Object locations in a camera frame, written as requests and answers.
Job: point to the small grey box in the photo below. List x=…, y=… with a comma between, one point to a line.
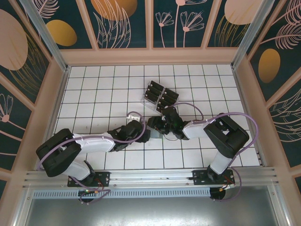
x=156, y=134

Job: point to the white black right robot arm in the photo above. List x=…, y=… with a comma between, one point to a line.
x=195, y=128

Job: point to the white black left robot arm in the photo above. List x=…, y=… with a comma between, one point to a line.
x=94, y=143

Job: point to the clear acrylic card display stand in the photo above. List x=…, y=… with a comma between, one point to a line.
x=147, y=103

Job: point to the grey metal sheet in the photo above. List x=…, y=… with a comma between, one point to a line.
x=150, y=212

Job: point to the aluminium mounting rail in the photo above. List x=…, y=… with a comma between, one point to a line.
x=150, y=177

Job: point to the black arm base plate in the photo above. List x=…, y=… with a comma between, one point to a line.
x=200, y=179
x=103, y=179

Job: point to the dark wall panel white flowers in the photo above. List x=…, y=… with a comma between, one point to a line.
x=14, y=131
x=169, y=37

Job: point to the dark wall panel peach disc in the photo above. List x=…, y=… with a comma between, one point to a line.
x=223, y=30
x=14, y=47

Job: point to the dark wall panel feather leaves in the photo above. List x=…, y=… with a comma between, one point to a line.
x=289, y=122

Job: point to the clear acrylic rail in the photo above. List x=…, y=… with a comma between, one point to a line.
x=247, y=35

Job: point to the dark wall panel orange oval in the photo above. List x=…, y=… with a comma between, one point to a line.
x=289, y=70

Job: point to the aluminium frame post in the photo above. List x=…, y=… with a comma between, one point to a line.
x=47, y=37

